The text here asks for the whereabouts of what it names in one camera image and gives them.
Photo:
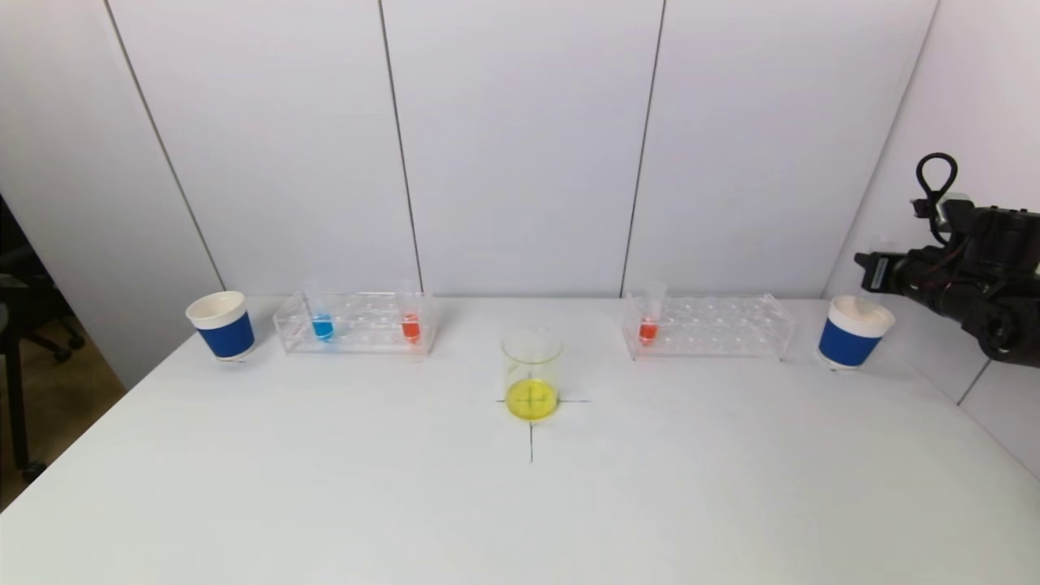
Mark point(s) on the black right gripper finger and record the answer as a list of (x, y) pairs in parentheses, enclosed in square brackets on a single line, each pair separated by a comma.
[(862, 261)]

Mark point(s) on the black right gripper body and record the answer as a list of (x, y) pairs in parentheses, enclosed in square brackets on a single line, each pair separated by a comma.
[(875, 273)]

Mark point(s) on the test tube with yellow pigment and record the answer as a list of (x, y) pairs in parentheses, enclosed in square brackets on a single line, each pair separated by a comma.
[(869, 301)]

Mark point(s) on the clear acrylic test tube rack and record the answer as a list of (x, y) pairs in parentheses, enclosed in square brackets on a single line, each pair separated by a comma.
[(366, 337), (715, 333)]

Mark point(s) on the test tube with red pigment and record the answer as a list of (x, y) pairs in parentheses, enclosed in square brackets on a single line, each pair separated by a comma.
[(647, 331), (411, 327)]

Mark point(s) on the clear glass beaker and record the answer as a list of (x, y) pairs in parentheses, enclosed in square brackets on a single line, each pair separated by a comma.
[(532, 398)]

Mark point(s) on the test tube with blue pigment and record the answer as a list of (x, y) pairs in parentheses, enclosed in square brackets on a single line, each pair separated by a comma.
[(322, 327)]

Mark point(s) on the blue white paper cup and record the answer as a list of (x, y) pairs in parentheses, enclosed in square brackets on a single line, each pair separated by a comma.
[(227, 333), (849, 345)]

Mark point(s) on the black metal stand leg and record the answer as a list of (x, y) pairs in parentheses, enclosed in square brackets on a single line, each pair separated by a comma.
[(16, 390)]

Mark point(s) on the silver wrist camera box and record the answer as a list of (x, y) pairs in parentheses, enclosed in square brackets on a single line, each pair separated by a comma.
[(955, 210)]

